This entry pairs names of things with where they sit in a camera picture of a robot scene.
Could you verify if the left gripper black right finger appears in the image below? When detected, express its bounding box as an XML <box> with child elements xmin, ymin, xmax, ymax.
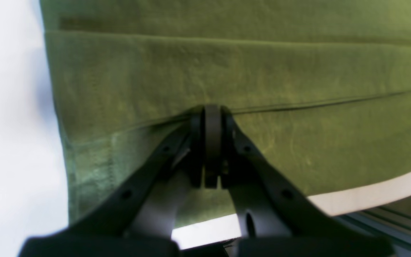
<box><xmin>213</xmin><ymin>106</ymin><xmax>395</xmax><ymax>257</ymax></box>

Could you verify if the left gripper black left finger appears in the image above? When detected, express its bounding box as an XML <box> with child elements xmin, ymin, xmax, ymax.
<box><xmin>19</xmin><ymin>105</ymin><xmax>215</xmax><ymax>257</ymax></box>

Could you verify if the olive green T-shirt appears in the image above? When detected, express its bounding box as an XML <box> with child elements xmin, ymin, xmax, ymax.
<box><xmin>40</xmin><ymin>0</ymin><xmax>411</xmax><ymax>223</ymax></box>

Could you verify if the aluminium frame rail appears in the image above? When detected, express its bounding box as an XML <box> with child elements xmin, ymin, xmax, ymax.
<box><xmin>335</xmin><ymin>196</ymin><xmax>411</xmax><ymax>257</ymax></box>

